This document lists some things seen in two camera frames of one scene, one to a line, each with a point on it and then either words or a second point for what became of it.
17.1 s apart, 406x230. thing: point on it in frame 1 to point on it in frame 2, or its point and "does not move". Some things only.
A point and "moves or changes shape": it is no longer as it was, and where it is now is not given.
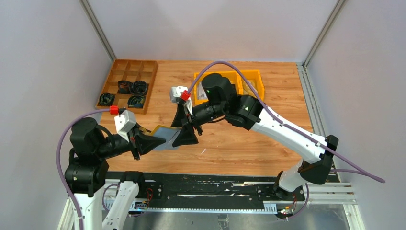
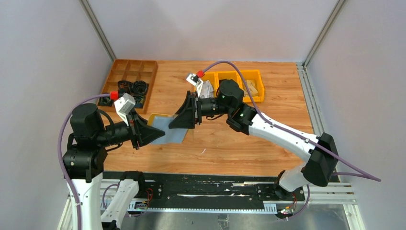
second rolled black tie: (124, 87) does not move
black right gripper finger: (187, 135) to (186, 119)
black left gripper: (145, 143) to (140, 130)
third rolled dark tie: (106, 99) does not move
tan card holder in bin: (247, 89) does not move
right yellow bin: (254, 78) does not move
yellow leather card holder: (169, 133) moves or changes shape
